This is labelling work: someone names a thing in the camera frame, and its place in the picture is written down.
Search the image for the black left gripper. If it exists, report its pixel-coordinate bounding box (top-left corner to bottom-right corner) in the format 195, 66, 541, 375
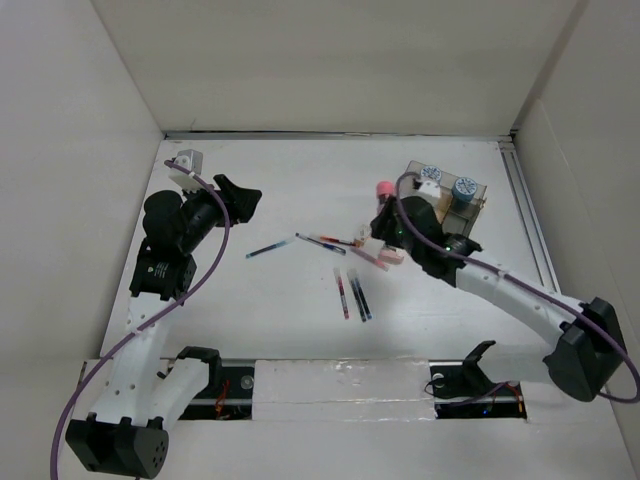
178, 174, 259, 253

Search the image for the pink correction tape dispenser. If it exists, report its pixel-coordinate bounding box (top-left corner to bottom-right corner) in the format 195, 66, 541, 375
378, 245, 404, 265

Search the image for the small white eraser box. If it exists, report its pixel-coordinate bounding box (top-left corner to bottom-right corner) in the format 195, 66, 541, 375
354, 224, 371, 247

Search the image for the blue jar with splash label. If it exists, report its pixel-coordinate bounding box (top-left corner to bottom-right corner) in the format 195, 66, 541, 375
419, 165, 442, 185

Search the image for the pink pen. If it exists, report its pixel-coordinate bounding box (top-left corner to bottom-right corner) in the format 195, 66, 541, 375
350, 247, 389, 271

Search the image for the blue ballpoint pen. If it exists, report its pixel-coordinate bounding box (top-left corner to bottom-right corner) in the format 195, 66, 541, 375
295, 232, 346, 256

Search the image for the red gel pen orange tip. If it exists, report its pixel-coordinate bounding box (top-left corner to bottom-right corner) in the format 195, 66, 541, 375
319, 236, 357, 247

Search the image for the dark blue gel pen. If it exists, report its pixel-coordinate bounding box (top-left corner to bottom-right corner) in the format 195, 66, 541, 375
347, 269, 372, 323

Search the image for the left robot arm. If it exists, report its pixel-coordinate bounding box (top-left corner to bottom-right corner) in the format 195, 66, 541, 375
65, 174, 262, 479

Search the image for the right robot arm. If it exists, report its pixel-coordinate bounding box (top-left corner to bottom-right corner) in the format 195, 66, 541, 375
370, 195, 639, 402

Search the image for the clear acrylic desk organizer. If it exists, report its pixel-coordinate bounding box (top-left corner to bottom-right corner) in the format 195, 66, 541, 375
395, 161, 487, 237

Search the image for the teal blue pen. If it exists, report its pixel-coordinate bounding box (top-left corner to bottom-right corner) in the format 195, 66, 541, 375
245, 236, 295, 259

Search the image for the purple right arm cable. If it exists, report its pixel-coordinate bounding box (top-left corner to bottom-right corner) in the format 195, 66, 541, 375
392, 172, 640, 404

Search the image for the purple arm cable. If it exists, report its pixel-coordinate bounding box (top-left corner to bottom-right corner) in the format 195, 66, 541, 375
392, 172, 640, 404
49, 158, 233, 480

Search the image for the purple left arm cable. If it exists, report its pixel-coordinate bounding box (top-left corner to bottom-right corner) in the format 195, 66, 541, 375
49, 158, 233, 480

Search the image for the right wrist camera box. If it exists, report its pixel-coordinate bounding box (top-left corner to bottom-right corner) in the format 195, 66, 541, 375
416, 179, 441, 203

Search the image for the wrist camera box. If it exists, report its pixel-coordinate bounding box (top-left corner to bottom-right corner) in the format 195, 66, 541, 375
416, 179, 441, 203
174, 149, 203, 174

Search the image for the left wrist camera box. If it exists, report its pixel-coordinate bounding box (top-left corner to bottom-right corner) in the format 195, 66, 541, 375
174, 149, 203, 174

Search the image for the aluminium rail back edge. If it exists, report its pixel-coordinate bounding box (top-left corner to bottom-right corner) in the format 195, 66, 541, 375
164, 130, 513, 142

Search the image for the aluminium rail right side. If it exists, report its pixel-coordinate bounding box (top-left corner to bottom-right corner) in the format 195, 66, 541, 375
498, 137, 560, 292

